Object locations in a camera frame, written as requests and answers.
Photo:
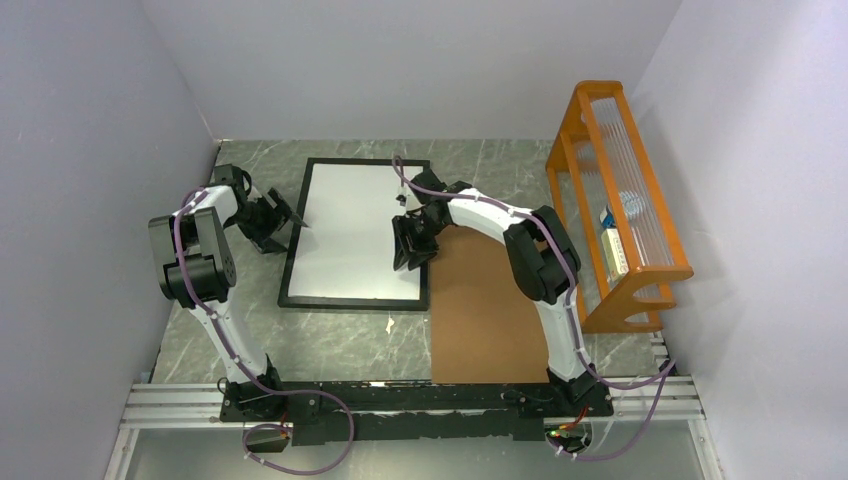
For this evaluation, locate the orange wooden shelf rack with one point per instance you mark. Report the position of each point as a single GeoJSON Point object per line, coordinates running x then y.
{"type": "Point", "coordinates": [598, 160]}

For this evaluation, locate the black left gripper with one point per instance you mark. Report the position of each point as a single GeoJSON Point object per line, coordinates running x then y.
{"type": "Point", "coordinates": [262, 238]}

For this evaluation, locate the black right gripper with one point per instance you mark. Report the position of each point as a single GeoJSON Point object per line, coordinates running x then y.
{"type": "Point", "coordinates": [404, 251]}

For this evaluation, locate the brown backing board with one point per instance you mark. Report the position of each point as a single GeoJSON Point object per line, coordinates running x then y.
{"type": "Point", "coordinates": [483, 329]}

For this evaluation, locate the aluminium table rail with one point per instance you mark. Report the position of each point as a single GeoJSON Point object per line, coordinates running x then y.
{"type": "Point", "coordinates": [173, 431]}

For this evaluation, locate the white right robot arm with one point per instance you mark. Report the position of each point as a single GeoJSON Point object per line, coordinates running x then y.
{"type": "Point", "coordinates": [541, 256]}

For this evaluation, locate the sunflower photo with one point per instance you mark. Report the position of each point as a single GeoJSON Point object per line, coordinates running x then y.
{"type": "Point", "coordinates": [351, 232]}

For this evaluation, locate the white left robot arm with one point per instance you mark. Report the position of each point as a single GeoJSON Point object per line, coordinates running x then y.
{"type": "Point", "coordinates": [196, 269]}

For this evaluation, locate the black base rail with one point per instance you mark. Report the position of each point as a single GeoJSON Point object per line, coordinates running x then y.
{"type": "Point", "coordinates": [321, 412]}

